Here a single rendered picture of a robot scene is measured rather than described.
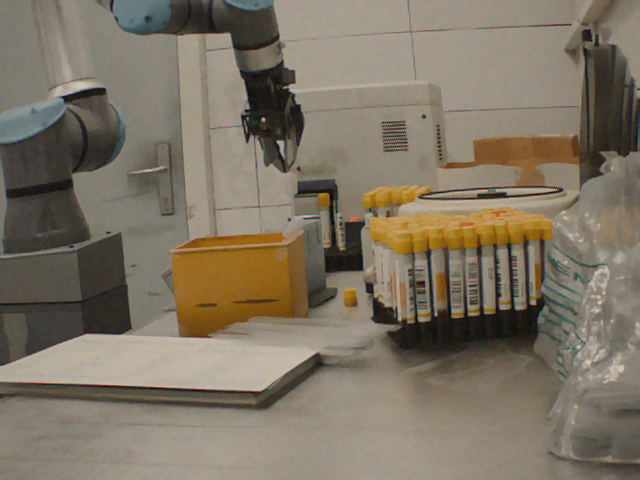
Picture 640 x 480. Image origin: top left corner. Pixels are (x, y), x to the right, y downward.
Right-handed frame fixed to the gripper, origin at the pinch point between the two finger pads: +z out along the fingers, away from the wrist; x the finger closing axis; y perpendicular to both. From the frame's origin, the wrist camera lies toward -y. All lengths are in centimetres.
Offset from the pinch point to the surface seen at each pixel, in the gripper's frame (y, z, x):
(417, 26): -152, 45, 10
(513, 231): 61, -28, 38
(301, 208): -5.9, 13.0, -0.3
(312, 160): -19.2, 11.6, 0.0
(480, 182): 8.1, 0.6, 32.0
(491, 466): 102, -40, 36
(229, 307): 60, -19, 7
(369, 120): -22.5, 5.8, 11.1
